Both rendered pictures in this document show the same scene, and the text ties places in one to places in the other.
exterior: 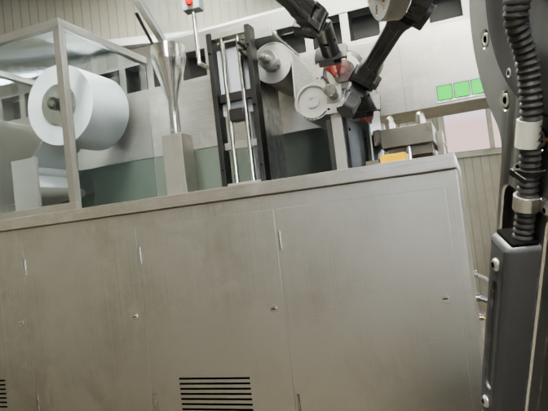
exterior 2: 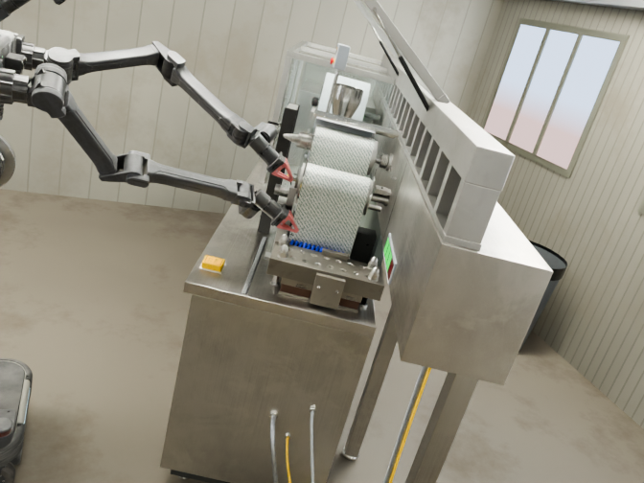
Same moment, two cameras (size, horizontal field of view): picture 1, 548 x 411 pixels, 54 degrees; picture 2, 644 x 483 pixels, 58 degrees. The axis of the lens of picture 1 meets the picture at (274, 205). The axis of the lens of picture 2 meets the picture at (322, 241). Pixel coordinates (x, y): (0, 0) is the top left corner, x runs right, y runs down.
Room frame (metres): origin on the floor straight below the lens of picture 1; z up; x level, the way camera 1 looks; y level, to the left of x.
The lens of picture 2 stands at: (1.07, -2.21, 1.83)
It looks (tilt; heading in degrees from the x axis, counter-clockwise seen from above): 21 degrees down; 66
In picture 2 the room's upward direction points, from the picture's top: 15 degrees clockwise
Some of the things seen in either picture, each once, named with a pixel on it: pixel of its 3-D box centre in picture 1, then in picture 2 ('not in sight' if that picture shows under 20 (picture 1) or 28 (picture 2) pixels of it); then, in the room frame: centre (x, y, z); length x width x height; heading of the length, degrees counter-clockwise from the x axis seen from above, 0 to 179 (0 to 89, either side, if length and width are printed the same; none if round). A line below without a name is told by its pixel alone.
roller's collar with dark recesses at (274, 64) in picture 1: (269, 61); (305, 141); (1.84, -0.04, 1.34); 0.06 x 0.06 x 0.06; 70
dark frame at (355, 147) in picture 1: (351, 152); (328, 246); (1.94, -0.30, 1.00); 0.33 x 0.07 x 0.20; 160
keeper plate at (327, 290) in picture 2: (442, 148); (327, 291); (1.84, -0.60, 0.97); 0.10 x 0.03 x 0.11; 160
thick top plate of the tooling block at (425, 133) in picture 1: (413, 142); (326, 269); (1.86, -0.51, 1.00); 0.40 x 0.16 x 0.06; 160
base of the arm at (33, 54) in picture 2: not in sight; (31, 57); (0.84, -0.02, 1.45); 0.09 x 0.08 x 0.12; 91
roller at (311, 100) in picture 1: (322, 107); not in sight; (1.93, -0.22, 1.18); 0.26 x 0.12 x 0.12; 160
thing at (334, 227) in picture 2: (373, 115); (324, 227); (1.86, -0.38, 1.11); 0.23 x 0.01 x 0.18; 160
